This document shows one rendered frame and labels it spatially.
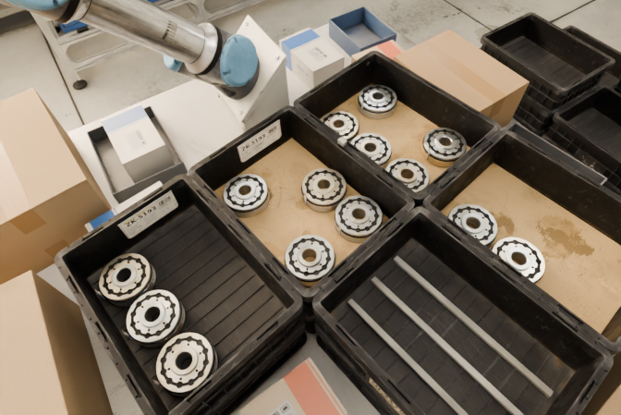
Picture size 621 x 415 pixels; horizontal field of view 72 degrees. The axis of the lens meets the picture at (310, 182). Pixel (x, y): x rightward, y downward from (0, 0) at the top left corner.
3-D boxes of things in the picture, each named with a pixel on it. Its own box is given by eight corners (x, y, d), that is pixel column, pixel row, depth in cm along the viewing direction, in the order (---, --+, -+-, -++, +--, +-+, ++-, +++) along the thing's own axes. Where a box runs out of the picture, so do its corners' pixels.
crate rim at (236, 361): (56, 262, 83) (50, 256, 81) (187, 176, 94) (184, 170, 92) (161, 438, 65) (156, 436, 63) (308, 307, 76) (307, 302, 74)
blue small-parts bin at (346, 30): (328, 36, 156) (328, 18, 151) (362, 22, 161) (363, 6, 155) (359, 66, 146) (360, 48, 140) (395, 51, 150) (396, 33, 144)
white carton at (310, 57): (281, 62, 149) (279, 40, 141) (310, 49, 152) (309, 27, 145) (313, 93, 139) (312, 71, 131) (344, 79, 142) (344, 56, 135)
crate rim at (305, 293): (188, 176, 94) (184, 170, 92) (290, 110, 106) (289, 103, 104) (308, 307, 76) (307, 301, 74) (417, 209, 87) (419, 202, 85)
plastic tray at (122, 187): (92, 142, 130) (85, 131, 125) (155, 116, 135) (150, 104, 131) (119, 205, 116) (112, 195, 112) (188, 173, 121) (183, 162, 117)
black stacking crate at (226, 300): (81, 281, 91) (53, 258, 82) (198, 201, 102) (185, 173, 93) (179, 442, 73) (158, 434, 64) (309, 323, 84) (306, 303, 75)
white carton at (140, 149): (112, 140, 129) (99, 119, 122) (150, 123, 133) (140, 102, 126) (135, 184, 119) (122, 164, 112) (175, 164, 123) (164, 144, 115)
